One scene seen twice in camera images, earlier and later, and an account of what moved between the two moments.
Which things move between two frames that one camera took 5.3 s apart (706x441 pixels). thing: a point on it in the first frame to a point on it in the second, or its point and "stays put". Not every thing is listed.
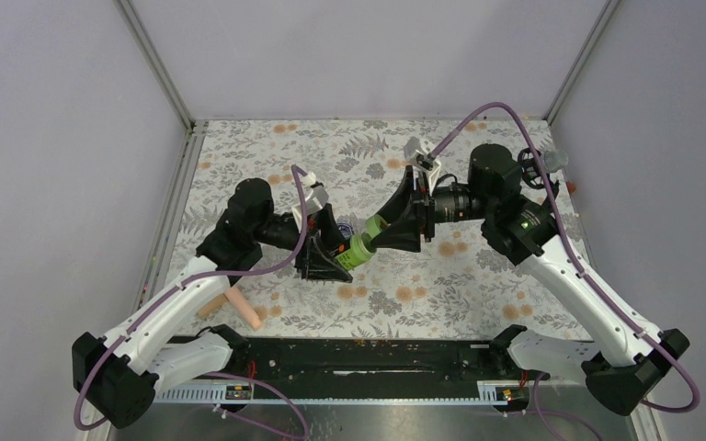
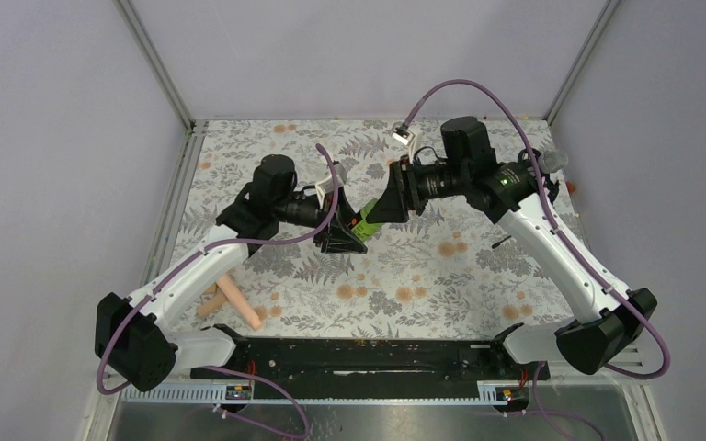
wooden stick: (211, 306) stays put
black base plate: (369, 358) stays put
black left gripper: (314, 262) to (337, 235)
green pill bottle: (356, 255) to (364, 230)
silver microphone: (555, 160) stays put
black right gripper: (404, 213) to (401, 195)
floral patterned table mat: (457, 288) stays put
